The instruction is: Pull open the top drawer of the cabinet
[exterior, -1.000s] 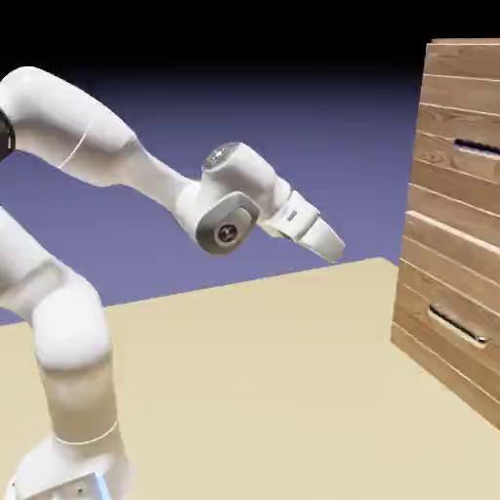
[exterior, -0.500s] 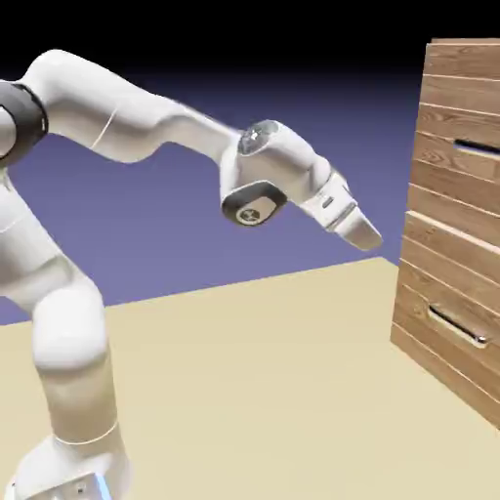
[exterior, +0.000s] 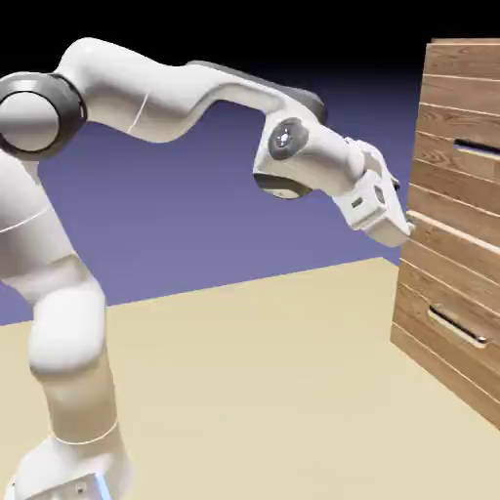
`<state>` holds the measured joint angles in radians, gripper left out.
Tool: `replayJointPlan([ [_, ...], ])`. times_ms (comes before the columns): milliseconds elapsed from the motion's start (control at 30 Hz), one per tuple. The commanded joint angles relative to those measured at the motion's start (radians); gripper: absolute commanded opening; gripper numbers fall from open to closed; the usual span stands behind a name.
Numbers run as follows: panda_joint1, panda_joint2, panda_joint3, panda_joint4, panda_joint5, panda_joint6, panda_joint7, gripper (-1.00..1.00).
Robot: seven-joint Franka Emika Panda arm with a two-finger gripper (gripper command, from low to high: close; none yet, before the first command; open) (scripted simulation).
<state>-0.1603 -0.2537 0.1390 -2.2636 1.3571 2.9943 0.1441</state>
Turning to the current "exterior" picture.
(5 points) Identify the wooden cabinet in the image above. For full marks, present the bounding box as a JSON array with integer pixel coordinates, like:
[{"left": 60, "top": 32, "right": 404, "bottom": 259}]
[{"left": 390, "top": 37, "right": 500, "bottom": 432}]

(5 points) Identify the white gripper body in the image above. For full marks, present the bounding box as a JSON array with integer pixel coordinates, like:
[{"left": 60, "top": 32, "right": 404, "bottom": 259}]
[{"left": 360, "top": 145, "right": 416, "bottom": 248}]

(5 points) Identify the wooden drawer front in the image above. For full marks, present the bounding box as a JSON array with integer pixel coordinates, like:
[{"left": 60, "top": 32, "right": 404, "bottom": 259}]
[
  {"left": 390, "top": 212, "right": 500, "bottom": 431},
  {"left": 405, "top": 41, "right": 500, "bottom": 253}
]

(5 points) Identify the dark metal drawer handle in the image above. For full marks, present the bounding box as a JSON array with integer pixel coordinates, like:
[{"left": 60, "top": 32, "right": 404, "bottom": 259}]
[
  {"left": 427, "top": 304, "right": 489, "bottom": 349},
  {"left": 452, "top": 138, "right": 500, "bottom": 158}
]

